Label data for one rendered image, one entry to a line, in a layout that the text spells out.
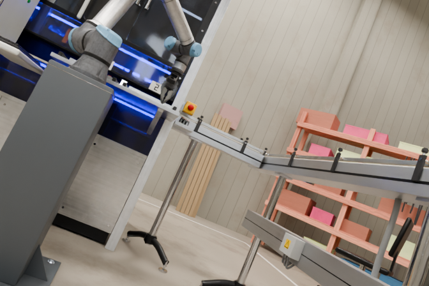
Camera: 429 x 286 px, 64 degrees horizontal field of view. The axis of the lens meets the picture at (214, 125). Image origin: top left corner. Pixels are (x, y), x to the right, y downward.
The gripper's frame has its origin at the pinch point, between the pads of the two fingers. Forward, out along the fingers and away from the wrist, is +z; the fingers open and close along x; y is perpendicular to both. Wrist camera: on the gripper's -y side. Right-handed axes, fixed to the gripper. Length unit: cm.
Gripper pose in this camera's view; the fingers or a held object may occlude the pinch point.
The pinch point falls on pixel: (163, 101)
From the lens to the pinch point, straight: 194.2
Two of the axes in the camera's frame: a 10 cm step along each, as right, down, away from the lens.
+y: -2.2, 0.7, 9.7
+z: -4.0, 9.0, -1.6
